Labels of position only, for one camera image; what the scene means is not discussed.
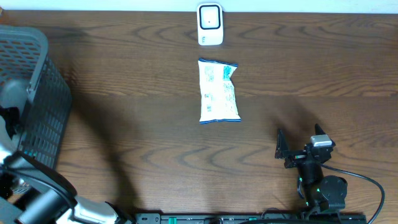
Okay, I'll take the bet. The grey plastic mesh basket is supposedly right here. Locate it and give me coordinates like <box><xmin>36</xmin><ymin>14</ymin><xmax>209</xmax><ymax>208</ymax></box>
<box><xmin>1</xmin><ymin>25</ymin><xmax>72</xmax><ymax>169</ymax></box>

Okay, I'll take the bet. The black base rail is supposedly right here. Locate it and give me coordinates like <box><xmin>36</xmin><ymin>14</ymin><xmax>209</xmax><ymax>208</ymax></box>
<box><xmin>134</xmin><ymin>210</ymin><xmax>367</xmax><ymax>224</ymax></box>

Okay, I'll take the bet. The white barcode scanner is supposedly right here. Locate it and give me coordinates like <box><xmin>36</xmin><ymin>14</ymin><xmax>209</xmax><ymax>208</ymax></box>
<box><xmin>197</xmin><ymin>2</ymin><xmax>224</xmax><ymax>46</ymax></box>

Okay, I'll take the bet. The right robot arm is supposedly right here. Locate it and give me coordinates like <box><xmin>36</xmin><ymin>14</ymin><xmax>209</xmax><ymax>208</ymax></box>
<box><xmin>275</xmin><ymin>124</ymin><xmax>348</xmax><ymax>213</ymax></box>

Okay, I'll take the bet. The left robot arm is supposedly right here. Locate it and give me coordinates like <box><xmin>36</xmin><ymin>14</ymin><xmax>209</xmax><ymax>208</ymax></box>
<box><xmin>1</xmin><ymin>80</ymin><xmax>134</xmax><ymax>223</ymax></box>

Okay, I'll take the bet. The cream snack bag blue trim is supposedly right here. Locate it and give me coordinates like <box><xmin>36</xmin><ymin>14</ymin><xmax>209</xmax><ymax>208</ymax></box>
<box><xmin>198</xmin><ymin>58</ymin><xmax>241</xmax><ymax>124</ymax></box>

